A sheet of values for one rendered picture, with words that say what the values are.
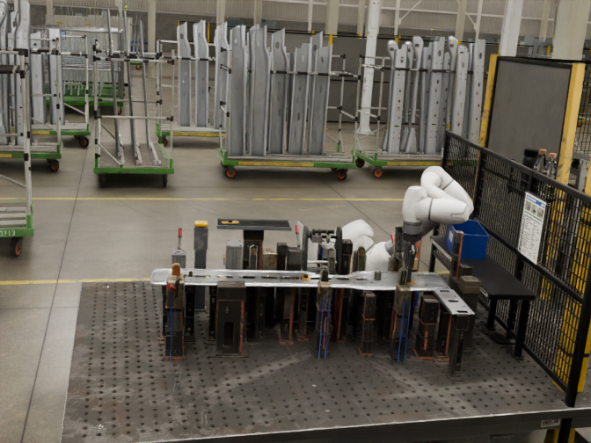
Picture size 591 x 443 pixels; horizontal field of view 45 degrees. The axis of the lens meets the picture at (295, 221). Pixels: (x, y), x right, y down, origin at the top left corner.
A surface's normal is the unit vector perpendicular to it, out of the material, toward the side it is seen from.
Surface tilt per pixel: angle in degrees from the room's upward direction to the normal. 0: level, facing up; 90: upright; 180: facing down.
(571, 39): 90
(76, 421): 0
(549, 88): 89
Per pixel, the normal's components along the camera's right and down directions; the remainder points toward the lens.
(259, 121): 0.14, 0.21
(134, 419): 0.06, -0.96
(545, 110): -0.97, 0.00
